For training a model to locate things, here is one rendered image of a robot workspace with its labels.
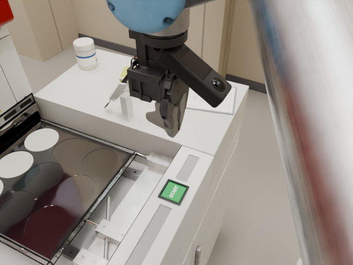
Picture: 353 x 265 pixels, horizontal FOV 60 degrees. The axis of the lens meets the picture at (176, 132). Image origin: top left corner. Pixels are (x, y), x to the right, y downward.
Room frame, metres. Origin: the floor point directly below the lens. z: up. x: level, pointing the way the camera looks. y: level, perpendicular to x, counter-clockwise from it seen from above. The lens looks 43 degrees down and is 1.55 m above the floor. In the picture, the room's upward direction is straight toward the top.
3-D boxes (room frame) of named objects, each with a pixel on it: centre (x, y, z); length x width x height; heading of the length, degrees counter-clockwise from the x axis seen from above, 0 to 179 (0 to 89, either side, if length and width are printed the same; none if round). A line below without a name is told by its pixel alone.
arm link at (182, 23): (0.43, 0.02, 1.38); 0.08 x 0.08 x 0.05
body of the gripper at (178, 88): (0.44, 0.03, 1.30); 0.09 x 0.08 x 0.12; 65
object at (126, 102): (0.70, 0.16, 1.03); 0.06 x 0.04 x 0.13; 65
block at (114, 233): (0.36, 0.15, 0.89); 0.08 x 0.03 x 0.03; 65
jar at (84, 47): (0.99, 0.33, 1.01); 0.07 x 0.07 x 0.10
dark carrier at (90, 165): (0.52, 0.36, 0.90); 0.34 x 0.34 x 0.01; 65
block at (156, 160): (0.58, 0.04, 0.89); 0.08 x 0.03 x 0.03; 65
